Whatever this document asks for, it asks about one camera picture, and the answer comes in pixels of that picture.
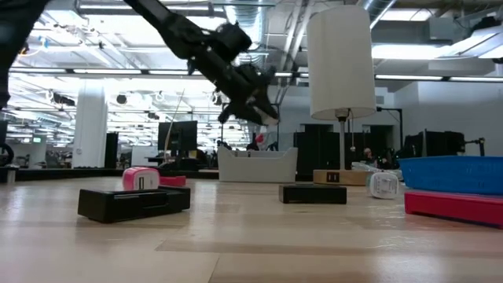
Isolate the table lamp white shade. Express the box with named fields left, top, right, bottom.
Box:
left=306, top=4, right=377, bottom=186

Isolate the blue plastic basket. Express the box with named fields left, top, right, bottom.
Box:
left=398, top=155, right=503, bottom=197

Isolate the pink and white charger cube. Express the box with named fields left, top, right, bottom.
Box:
left=122, top=167, right=161, bottom=192

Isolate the large black flat box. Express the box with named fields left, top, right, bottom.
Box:
left=77, top=186, right=192, bottom=224

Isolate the black table frame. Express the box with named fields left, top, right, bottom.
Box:
left=15, top=167, right=220, bottom=182

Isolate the red box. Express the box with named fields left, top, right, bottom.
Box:
left=159, top=175, right=187, bottom=188

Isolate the black computer monitor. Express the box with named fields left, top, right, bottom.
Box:
left=147, top=120, right=200, bottom=171

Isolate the black equipment block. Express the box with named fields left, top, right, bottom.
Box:
left=403, top=130, right=486, bottom=159

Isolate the black rectangular box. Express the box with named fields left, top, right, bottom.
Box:
left=278, top=183, right=348, bottom=205

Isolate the black cabinet row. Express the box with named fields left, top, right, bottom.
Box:
left=293, top=123, right=402, bottom=178

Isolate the red tray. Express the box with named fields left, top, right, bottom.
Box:
left=404, top=189, right=503, bottom=230

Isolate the clear plastic bag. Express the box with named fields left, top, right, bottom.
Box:
left=351, top=160, right=402, bottom=175

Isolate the black tall cabinet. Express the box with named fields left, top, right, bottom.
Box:
left=104, top=132, right=119, bottom=169

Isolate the silver ventilation duct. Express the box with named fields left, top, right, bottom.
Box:
left=226, top=2, right=277, bottom=72

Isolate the light grey storage bin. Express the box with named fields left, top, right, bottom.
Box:
left=218, top=146, right=299, bottom=183

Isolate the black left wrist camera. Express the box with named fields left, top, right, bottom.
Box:
left=204, top=21, right=253, bottom=64

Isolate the ceiling light strip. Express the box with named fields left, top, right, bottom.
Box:
left=7, top=68, right=205, bottom=78
left=374, top=74, right=503, bottom=83

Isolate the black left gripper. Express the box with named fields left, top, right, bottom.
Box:
left=187, top=46, right=280, bottom=126

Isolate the black corrugated cable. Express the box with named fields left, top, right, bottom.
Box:
left=0, top=143, right=15, bottom=168

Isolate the black pole stand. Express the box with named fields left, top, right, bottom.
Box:
left=376, top=106, right=404, bottom=151

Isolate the white building column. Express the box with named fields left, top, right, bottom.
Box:
left=72, top=80, right=108, bottom=169

